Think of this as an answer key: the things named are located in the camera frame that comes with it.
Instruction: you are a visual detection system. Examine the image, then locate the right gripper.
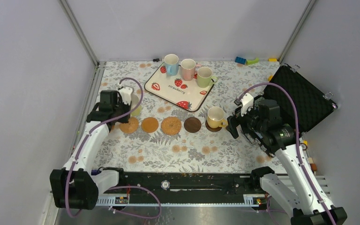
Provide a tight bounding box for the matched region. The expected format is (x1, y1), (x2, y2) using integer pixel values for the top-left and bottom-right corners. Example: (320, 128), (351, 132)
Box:
(225, 103), (267, 139)

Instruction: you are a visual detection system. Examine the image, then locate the yellow mug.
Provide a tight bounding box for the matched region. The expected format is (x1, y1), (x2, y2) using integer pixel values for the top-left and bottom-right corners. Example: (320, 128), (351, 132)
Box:
(207, 106), (228, 128)

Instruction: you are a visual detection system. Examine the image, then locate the yellow-green mug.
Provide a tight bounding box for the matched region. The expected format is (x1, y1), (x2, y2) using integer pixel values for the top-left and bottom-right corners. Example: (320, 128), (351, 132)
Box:
(130, 94), (142, 117)

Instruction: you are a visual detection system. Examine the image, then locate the green mug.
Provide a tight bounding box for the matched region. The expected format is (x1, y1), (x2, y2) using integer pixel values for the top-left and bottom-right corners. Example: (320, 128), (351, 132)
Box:
(197, 67), (218, 88)

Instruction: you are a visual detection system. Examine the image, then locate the blue mug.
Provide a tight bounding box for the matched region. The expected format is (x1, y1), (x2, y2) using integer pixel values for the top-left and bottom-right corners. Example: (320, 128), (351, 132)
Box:
(163, 54), (179, 76)

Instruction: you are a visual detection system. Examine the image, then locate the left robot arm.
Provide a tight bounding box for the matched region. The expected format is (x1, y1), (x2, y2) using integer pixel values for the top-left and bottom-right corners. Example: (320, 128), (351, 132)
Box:
(50, 87), (134, 210)

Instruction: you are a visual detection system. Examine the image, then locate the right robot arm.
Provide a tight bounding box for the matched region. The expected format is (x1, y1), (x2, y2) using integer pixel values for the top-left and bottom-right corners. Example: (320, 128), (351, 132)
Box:
(226, 97), (347, 225)

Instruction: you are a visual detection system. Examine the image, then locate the dark wooden coaster under mug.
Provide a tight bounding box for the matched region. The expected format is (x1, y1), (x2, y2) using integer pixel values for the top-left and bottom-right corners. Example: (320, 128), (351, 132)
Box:
(205, 120), (222, 132)

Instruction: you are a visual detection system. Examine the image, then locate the tan woven coaster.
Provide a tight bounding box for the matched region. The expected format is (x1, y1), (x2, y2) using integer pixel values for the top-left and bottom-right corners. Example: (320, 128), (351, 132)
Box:
(119, 117), (139, 134)

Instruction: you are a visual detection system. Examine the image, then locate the small dark wooden coaster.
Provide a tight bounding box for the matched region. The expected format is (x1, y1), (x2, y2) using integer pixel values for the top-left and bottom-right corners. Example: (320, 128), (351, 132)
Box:
(184, 117), (202, 133)

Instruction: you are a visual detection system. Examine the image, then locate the light bamboo coaster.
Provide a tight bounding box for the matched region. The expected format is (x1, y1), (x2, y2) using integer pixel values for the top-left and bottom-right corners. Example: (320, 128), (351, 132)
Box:
(141, 117), (159, 133)

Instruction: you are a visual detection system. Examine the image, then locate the woven rattan coaster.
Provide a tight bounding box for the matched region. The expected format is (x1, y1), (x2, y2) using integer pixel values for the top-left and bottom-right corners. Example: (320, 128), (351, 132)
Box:
(161, 117), (182, 135)

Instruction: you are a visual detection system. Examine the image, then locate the floral tablecloth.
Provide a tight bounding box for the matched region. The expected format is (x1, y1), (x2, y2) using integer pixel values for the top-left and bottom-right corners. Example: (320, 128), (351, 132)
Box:
(92, 61), (285, 173)

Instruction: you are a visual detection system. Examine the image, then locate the strawberry print tray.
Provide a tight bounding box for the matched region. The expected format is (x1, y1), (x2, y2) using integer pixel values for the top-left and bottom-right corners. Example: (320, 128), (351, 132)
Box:
(144, 63), (216, 112)

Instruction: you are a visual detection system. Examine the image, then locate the green toy brick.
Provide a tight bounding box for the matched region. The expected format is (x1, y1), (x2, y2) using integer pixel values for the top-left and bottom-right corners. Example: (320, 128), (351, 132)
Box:
(245, 58), (259, 66)

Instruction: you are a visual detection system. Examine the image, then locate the blue toy brick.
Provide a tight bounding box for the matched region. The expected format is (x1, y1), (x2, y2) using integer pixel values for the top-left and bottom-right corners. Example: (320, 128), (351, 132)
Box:
(234, 57), (247, 65)

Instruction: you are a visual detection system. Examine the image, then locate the pink mug back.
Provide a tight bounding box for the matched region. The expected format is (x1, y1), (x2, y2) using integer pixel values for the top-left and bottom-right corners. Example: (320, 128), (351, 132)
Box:
(180, 59), (202, 81)

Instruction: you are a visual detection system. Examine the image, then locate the black poker chip case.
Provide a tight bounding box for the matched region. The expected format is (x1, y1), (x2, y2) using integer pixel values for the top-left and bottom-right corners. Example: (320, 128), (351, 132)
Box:
(253, 65), (338, 136)

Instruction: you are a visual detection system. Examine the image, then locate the white poker chip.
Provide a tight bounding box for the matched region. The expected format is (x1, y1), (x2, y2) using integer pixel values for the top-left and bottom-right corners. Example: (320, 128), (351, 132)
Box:
(161, 180), (170, 190)

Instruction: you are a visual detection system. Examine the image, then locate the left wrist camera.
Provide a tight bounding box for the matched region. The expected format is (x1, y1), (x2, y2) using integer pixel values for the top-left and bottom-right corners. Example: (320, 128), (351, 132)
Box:
(118, 86), (134, 106)

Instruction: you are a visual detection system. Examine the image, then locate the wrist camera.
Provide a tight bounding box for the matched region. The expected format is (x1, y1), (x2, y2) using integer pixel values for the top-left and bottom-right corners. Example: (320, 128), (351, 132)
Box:
(118, 86), (134, 106)
(235, 93), (254, 116)

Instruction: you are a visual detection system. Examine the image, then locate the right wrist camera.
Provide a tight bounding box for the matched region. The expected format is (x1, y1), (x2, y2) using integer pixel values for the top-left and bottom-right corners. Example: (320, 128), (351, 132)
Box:
(235, 93), (254, 116)

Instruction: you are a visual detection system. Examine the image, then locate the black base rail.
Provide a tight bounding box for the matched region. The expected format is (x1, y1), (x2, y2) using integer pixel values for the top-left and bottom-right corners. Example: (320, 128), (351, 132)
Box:
(67, 166), (282, 205)

